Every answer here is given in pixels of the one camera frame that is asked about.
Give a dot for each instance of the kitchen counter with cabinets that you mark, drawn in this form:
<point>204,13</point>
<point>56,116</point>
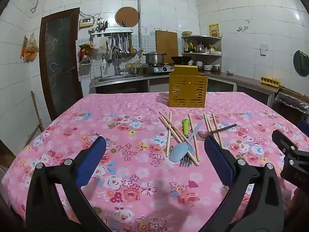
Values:
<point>241,78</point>

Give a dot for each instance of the yellow egg tray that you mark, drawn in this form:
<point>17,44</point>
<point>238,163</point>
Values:
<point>270,81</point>

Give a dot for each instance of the white wall switch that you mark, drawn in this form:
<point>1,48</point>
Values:
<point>264,49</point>

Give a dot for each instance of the black wok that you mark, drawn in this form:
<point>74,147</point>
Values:
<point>181,59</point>

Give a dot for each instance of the dark glass jar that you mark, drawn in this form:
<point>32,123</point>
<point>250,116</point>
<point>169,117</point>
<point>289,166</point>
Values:
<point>216,69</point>

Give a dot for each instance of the row of hanging kitchen tools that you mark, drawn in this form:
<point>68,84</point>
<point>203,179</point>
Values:
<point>120,47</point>

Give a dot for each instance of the steel sink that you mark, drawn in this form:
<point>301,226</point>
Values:
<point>115,78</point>

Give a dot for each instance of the round woven lid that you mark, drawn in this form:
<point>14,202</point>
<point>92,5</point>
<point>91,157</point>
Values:
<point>126,15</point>

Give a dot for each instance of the hanging bag of oranges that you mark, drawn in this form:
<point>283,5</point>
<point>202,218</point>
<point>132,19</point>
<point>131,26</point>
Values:
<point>30,49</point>

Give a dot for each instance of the brown door with glass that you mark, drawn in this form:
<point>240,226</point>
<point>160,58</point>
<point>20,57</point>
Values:
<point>60,65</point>

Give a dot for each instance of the yellow wall poster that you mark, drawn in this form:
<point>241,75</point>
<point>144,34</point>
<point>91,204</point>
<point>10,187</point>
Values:
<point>214,30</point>

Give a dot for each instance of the pink floral tablecloth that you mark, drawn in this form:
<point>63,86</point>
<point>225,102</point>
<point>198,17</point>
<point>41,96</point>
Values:
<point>120,125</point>

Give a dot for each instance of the small wall stickers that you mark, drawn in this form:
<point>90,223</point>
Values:
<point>242,28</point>

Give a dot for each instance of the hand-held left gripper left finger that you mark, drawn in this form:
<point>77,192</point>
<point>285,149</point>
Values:
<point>93,159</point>

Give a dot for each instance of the light blue spoon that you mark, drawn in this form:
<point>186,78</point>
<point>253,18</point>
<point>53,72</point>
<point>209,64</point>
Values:
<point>178,152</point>

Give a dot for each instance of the small steel pot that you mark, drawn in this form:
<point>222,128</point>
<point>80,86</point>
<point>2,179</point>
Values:
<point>136,70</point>

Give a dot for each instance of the white electrical box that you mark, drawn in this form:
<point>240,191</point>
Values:
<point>86,22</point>

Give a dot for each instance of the steel faucet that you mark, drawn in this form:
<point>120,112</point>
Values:
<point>117,62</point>

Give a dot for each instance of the steel gas stove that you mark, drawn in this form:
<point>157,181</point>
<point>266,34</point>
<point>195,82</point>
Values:
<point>157,69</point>

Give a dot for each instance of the steel pot with lid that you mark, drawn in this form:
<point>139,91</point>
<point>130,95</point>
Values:
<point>154,58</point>

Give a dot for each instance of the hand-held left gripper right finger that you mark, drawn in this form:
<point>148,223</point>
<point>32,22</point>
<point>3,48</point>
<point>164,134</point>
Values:
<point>218,159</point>

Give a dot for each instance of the yellow perforated utensil holder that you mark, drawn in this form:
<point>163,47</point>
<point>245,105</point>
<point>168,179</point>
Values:
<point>188,91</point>

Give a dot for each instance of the steel cup with cutlery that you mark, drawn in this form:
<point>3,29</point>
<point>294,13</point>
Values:
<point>102,26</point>

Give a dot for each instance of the white detergent bottle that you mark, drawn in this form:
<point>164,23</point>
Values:
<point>102,70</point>

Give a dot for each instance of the wooden chopstick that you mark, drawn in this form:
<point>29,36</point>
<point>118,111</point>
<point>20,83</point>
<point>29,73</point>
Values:
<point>215,125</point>
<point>195,161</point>
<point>167,145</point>
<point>166,121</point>
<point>207,120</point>
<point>191,125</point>

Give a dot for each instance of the foil covered tray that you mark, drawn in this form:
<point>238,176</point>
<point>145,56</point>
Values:
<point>292,101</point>

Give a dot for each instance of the green round wall hanging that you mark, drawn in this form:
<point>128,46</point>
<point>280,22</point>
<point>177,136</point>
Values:
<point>301,64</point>

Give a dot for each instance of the person's right hand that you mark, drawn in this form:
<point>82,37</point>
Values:
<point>300,203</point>

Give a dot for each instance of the row of condiment bottles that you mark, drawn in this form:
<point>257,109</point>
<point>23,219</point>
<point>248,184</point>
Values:
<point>193,46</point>

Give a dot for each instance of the leaning wooden stick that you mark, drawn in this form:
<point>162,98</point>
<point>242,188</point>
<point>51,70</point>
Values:
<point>36,111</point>

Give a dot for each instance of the steel corner shelf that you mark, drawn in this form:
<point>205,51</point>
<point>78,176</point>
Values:
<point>205,36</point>

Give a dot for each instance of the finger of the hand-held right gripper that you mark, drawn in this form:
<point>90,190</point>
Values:
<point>281,139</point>

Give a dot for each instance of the white hanging bag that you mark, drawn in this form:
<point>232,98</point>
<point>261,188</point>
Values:
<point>99,44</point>

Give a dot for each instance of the stack of white bowls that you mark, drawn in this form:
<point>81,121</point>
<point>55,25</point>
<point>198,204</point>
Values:
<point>204,66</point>

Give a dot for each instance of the wooden cutting board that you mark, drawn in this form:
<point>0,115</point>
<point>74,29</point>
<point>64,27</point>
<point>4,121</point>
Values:
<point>166,46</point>

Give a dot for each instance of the steel wall rack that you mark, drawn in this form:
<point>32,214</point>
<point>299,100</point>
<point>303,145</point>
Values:
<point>111,32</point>

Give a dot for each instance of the grey vertical wall pipe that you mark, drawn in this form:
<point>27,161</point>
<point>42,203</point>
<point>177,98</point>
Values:
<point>139,17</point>

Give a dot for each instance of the beige bowl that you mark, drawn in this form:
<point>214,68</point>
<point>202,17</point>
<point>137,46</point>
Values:
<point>187,33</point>

